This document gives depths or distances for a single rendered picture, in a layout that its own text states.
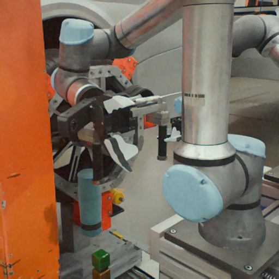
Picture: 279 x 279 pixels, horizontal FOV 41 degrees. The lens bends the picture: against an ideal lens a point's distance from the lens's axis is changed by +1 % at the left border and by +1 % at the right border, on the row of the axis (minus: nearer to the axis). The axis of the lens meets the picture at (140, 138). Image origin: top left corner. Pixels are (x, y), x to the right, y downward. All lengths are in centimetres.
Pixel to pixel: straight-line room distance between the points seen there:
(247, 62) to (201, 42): 318
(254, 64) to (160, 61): 185
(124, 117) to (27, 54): 32
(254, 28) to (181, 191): 85
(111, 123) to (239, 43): 75
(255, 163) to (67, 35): 50
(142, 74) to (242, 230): 129
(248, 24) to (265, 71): 244
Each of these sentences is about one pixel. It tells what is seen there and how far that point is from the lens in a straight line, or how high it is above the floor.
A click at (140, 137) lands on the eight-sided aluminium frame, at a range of 173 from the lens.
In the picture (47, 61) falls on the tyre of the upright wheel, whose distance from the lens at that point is 149.
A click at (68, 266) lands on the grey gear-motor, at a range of 152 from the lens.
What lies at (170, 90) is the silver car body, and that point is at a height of 92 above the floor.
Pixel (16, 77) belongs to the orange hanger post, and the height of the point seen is 116.
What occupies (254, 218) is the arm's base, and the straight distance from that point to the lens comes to 86.
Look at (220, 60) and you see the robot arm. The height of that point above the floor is 122.
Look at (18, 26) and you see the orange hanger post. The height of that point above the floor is 127.
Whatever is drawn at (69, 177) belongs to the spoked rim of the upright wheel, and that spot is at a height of 65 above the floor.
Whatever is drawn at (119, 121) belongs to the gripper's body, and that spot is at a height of 108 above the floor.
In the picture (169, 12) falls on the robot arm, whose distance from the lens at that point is 85.
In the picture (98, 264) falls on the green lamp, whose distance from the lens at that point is 110.
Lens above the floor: 128
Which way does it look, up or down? 17 degrees down
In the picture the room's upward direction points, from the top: straight up
